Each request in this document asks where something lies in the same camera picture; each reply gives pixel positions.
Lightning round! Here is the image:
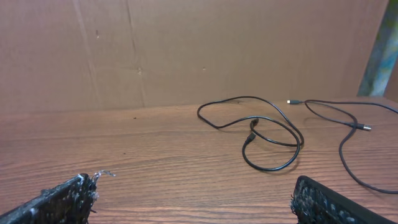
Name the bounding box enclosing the thin black usb cable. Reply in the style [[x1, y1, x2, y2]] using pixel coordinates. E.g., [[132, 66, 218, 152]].
[[286, 99, 398, 195]]

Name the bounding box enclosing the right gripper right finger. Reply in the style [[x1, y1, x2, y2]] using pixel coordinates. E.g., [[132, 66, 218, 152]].
[[290, 175, 396, 224]]

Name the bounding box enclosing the thick black usb cable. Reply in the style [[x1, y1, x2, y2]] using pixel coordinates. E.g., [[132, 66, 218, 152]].
[[197, 95, 305, 172]]

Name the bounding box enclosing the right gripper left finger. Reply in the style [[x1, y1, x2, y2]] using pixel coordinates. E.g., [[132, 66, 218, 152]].
[[1, 170, 115, 224]]

